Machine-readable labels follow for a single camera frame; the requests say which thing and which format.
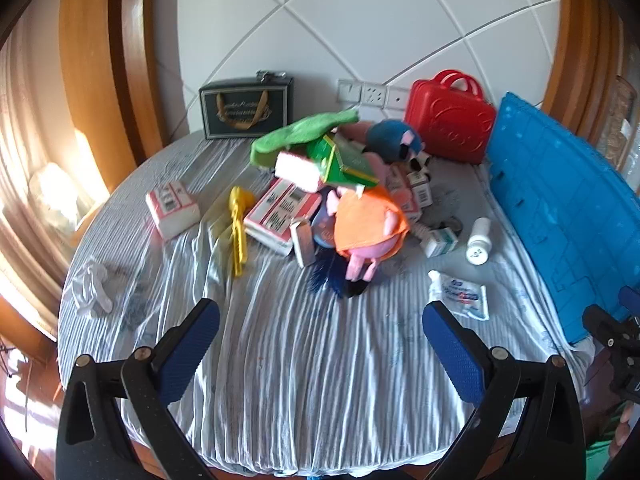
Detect yellow plastic toy tool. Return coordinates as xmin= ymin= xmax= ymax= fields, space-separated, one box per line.
xmin=229 ymin=186 xmax=256 ymax=277

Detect wooden door frame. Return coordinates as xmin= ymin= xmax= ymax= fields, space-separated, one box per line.
xmin=59 ymin=0 xmax=193 ymax=171
xmin=542 ymin=0 xmax=626 ymax=146

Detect person's right hand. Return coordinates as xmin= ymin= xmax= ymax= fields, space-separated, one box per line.
xmin=608 ymin=402 xmax=640 ymax=461

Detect green white medicine box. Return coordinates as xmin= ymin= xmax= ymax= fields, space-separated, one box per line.
xmin=420 ymin=227 xmax=459 ymax=258

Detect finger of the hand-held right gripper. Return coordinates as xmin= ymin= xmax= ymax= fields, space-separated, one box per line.
xmin=619 ymin=286 xmax=640 ymax=316
xmin=582 ymin=304 xmax=640 ymax=361

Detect white barcode box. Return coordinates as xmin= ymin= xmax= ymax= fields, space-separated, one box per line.
xmin=407 ymin=170 xmax=434 ymax=206

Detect white plastic bag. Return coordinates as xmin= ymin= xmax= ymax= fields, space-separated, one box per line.
xmin=27 ymin=162 xmax=96 ymax=233

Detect blue plush toy pink ears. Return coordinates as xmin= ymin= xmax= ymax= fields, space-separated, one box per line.
xmin=367 ymin=120 xmax=426 ymax=163

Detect green cloth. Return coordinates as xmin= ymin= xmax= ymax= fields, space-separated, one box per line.
xmin=250 ymin=109 xmax=360 ymax=168

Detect small red white tissue pack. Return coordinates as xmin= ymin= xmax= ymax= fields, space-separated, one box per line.
xmin=145 ymin=180 xmax=201 ymax=238

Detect blue plastic crate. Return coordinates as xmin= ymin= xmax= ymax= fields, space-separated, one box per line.
xmin=486 ymin=91 xmax=640 ymax=343

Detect beige curtain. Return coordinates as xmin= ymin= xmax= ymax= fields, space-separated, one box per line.
xmin=0 ymin=10 xmax=116 ymax=341

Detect black gift box gold print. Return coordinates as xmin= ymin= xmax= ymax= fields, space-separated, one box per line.
xmin=199 ymin=77 xmax=295 ymax=140

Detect large white medicine bottle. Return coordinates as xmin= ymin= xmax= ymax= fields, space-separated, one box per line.
xmin=466 ymin=217 xmax=493 ymax=266

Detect large red white pack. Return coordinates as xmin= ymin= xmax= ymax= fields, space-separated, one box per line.
xmin=243 ymin=178 xmax=322 ymax=256

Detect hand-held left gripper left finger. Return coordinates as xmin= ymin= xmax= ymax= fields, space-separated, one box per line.
xmin=56 ymin=298 xmax=221 ymax=480

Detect person's green clothing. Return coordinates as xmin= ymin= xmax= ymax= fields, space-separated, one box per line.
xmin=585 ymin=410 xmax=623 ymax=480

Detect red toy suitcase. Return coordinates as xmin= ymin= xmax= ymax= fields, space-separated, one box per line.
xmin=404 ymin=70 xmax=497 ymax=165

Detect green cardboard box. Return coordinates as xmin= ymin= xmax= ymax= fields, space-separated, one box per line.
xmin=307 ymin=132 xmax=383 ymax=188

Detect white blue wipes packet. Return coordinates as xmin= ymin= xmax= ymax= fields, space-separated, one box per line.
xmin=427 ymin=270 xmax=488 ymax=321

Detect pink pig plush orange dress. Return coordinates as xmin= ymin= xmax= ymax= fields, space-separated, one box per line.
xmin=332 ymin=185 xmax=411 ymax=282

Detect pink barcode box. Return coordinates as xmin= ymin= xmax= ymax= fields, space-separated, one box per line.
xmin=385 ymin=166 xmax=423 ymax=223

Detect blue feather duster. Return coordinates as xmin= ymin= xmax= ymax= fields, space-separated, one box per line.
xmin=307 ymin=255 xmax=371 ymax=301

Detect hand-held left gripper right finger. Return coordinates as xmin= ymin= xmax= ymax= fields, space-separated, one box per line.
xmin=421 ymin=301 xmax=587 ymax=480

